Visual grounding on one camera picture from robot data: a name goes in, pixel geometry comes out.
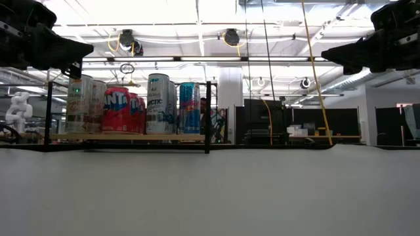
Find silver blue energy drink can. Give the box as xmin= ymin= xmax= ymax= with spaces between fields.
xmin=178 ymin=81 xmax=201 ymax=135

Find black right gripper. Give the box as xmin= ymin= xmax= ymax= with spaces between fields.
xmin=320 ymin=0 xmax=420 ymax=76

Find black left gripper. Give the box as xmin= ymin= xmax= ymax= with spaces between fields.
xmin=0 ymin=0 xmax=95 ymax=79

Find black table frame rail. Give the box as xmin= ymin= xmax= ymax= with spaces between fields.
xmin=0 ymin=141 xmax=336 ymax=152

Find wooden shelf board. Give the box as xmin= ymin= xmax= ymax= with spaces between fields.
xmin=49 ymin=132 xmax=206 ymax=142

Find long ceiling light strip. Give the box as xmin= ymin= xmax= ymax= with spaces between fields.
xmin=81 ymin=55 xmax=326 ymax=64

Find orange hanging cable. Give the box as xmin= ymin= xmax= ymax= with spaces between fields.
xmin=261 ymin=99 xmax=274 ymax=146

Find black partition panel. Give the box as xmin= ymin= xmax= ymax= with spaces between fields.
xmin=234 ymin=105 xmax=245 ymax=145
xmin=290 ymin=107 xmax=360 ymax=136
xmin=375 ymin=106 xmax=405 ymax=147

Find black shelf frame post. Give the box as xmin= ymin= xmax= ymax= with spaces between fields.
xmin=204 ymin=81 xmax=212 ymax=155
xmin=43 ymin=81 xmax=54 ymax=151

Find yellow hanging cable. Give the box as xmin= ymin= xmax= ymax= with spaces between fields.
xmin=301 ymin=0 xmax=334 ymax=146

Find black vacuum hose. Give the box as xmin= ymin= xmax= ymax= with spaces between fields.
xmin=0 ymin=122 xmax=21 ymax=142

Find wooden background bench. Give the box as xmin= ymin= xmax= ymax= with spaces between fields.
xmin=288 ymin=134 xmax=362 ymax=139

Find white boxes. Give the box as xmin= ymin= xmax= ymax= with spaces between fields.
xmin=286 ymin=124 xmax=305 ymax=137

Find black frame top bar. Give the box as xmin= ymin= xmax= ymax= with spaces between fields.
xmin=0 ymin=80 xmax=68 ymax=89

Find silver ventilation duct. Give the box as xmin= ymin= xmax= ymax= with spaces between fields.
xmin=323 ymin=67 xmax=388 ymax=94

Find colourful patterned panel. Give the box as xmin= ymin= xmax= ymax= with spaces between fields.
xmin=209 ymin=107 xmax=228 ymax=144

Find red Fanta strawberry can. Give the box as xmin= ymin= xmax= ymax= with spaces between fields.
xmin=138 ymin=96 xmax=147 ymax=134
xmin=101 ymin=85 xmax=132 ymax=134
xmin=129 ymin=92 xmax=141 ymax=134

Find black equipment cabinet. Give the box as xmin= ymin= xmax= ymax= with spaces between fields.
xmin=243 ymin=99 xmax=291 ymax=145

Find person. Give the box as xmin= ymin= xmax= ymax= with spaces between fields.
xmin=199 ymin=97 xmax=209 ymax=136

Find black hanging cable loop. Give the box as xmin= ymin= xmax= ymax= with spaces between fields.
xmin=119 ymin=62 xmax=136 ymax=75

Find white Celsius tropical vibe can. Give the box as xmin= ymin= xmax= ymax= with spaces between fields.
xmin=89 ymin=79 xmax=104 ymax=134
xmin=65 ymin=73 xmax=94 ymax=134

